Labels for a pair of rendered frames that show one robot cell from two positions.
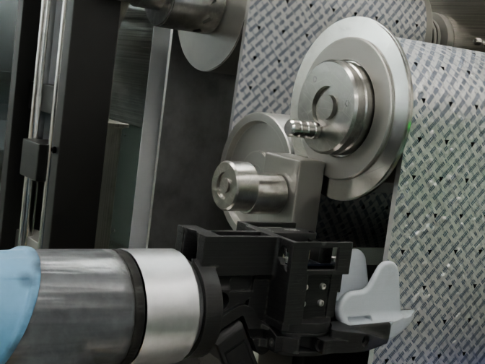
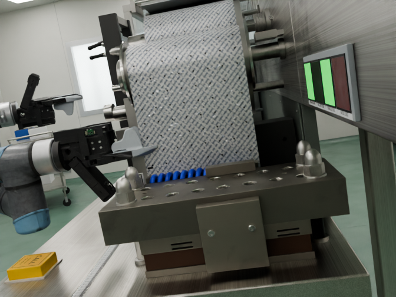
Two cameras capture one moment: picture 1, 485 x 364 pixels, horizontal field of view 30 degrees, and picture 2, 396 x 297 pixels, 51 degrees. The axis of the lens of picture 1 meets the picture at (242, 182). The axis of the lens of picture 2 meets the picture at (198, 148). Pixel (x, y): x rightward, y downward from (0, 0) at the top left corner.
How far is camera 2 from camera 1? 0.78 m
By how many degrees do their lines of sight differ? 41
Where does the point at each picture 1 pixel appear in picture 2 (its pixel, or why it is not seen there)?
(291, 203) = (126, 114)
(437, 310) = (172, 143)
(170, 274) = (41, 145)
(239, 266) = (68, 139)
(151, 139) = not seen: hidden behind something
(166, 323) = (38, 160)
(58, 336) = (7, 167)
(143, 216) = not seen: hidden behind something
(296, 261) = (79, 135)
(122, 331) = (26, 164)
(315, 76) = not seen: hidden behind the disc
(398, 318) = (138, 148)
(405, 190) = (137, 101)
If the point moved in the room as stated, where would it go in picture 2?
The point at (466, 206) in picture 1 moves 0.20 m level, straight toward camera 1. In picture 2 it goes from (171, 101) to (76, 119)
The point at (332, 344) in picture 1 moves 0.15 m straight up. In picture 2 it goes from (100, 160) to (84, 86)
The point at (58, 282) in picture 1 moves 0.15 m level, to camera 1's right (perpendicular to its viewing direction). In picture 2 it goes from (7, 152) to (45, 151)
